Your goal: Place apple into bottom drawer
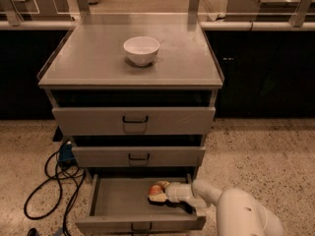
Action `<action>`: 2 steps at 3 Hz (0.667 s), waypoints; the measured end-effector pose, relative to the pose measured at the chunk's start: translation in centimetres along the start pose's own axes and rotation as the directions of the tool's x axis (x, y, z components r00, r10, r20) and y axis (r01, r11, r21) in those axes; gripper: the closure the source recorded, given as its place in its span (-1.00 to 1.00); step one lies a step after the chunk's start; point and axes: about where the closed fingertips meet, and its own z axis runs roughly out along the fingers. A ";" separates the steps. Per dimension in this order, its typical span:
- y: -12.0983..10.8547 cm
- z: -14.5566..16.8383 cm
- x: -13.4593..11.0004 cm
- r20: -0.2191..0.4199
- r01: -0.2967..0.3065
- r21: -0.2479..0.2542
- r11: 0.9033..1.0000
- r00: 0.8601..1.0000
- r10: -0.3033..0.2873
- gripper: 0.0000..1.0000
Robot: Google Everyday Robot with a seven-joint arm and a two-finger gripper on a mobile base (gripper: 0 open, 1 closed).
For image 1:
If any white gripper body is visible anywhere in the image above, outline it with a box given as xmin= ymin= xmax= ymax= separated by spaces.
xmin=165 ymin=182 xmax=194 ymax=203

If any red apple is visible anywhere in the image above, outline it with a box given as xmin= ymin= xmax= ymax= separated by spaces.
xmin=149 ymin=184 xmax=163 ymax=196

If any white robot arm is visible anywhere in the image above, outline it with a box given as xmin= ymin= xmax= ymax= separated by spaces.
xmin=148 ymin=179 xmax=284 ymax=236

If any grey bottom drawer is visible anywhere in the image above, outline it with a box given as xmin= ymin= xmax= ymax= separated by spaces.
xmin=76 ymin=175 xmax=206 ymax=235

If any grey drawer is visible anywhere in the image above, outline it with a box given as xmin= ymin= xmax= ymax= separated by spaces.
xmin=52 ymin=107 xmax=216 ymax=136
xmin=76 ymin=175 xmax=206 ymax=235
xmin=72 ymin=147 xmax=205 ymax=167

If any grey middle drawer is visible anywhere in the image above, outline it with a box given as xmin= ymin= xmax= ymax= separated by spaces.
xmin=72 ymin=147 xmax=205 ymax=167

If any grey drawer cabinet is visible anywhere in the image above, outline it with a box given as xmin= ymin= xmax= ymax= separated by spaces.
xmin=36 ymin=13 xmax=224 ymax=186

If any grey top drawer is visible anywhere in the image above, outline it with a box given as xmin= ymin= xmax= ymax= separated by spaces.
xmin=52 ymin=107 xmax=216 ymax=136

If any blue power box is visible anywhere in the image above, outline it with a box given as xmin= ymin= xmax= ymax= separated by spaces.
xmin=57 ymin=142 xmax=76 ymax=168

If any white ceramic bowl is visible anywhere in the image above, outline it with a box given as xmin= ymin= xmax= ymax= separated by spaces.
xmin=123 ymin=36 xmax=159 ymax=66

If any clear acrylic barrier panel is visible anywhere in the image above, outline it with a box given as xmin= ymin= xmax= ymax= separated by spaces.
xmin=1 ymin=0 xmax=307 ymax=27

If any black floor cable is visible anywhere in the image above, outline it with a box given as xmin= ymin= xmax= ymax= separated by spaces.
xmin=23 ymin=139 xmax=87 ymax=236

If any white horizontal rail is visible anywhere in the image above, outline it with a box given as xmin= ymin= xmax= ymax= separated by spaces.
xmin=0 ymin=21 xmax=315 ymax=31

